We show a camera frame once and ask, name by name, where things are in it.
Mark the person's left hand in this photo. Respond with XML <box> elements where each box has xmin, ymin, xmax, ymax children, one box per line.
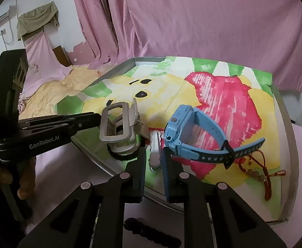
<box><xmin>0</xmin><ymin>157</ymin><xmax>37</xmax><ymax>200</ymax></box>

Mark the colourful painted paper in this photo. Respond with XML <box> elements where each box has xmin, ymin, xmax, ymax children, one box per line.
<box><xmin>56</xmin><ymin>56</ymin><xmax>282</xmax><ymax>219</ymax></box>

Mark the pink curtain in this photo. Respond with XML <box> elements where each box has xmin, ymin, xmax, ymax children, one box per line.
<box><xmin>70</xmin><ymin>0</ymin><xmax>121</xmax><ymax>69</ymax></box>
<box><xmin>104</xmin><ymin>0</ymin><xmax>302</xmax><ymax>95</ymax></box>

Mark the olive cloth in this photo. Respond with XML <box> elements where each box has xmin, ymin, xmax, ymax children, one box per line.
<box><xmin>17</xmin><ymin>1</ymin><xmax>59</xmax><ymax>41</ymax></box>

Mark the blue smart watch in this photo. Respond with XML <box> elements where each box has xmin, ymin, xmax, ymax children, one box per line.
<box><xmin>162</xmin><ymin>105</ymin><xmax>266</xmax><ymax>170</ymax></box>

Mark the beige hair claw clip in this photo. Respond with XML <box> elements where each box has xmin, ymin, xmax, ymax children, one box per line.
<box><xmin>99</xmin><ymin>98</ymin><xmax>150</xmax><ymax>159</ymax></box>

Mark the yellow dotted blanket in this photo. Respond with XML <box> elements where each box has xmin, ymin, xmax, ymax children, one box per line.
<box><xmin>19</xmin><ymin>64</ymin><xmax>116</xmax><ymax>120</ymax></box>

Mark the white hair clip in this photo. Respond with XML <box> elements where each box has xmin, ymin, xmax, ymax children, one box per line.
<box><xmin>149</xmin><ymin>130</ymin><xmax>165</xmax><ymax>171</ymax></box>

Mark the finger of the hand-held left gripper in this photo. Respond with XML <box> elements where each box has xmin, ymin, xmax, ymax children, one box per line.
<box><xmin>18</xmin><ymin>121</ymin><xmax>102</xmax><ymax>136</ymax></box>
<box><xmin>18</xmin><ymin>111</ymin><xmax>103</xmax><ymax>126</ymax></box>

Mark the wooden headboard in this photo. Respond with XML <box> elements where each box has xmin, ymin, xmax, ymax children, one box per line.
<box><xmin>52</xmin><ymin>45</ymin><xmax>73</xmax><ymax>67</ymax></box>

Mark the black hair tie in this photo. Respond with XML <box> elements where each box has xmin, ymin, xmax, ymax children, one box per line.
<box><xmin>107</xmin><ymin>144</ymin><xmax>141</xmax><ymax>162</ymax></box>

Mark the red cord beaded bracelet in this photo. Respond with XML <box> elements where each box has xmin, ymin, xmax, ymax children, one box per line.
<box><xmin>238</xmin><ymin>148</ymin><xmax>286</xmax><ymax>201</ymax></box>

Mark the grey tray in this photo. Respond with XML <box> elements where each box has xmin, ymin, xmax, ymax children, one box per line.
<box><xmin>56</xmin><ymin>56</ymin><xmax>301</xmax><ymax>223</ymax></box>

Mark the black hair clip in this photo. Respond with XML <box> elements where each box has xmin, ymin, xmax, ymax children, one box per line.
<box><xmin>123</xmin><ymin>217</ymin><xmax>182</xmax><ymax>247</ymax></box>

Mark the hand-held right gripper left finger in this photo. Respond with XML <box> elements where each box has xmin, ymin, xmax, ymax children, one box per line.
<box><xmin>17</xmin><ymin>146</ymin><xmax>147</xmax><ymax>248</ymax></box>

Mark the pink tablecloth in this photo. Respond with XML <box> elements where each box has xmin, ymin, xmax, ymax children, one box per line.
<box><xmin>24</xmin><ymin>123</ymin><xmax>302</xmax><ymax>248</ymax></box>

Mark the pink embroidered sheet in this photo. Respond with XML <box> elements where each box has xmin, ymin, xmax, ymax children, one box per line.
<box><xmin>0</xmin><ymin>32</ymin><xmax>75</xmax><ymax>101</ymax></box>

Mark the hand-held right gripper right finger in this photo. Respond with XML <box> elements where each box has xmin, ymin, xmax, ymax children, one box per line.
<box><xmin>161</xmin><ymin>147</ymin><xmax>288</xmax><ymax>248</ymax></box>

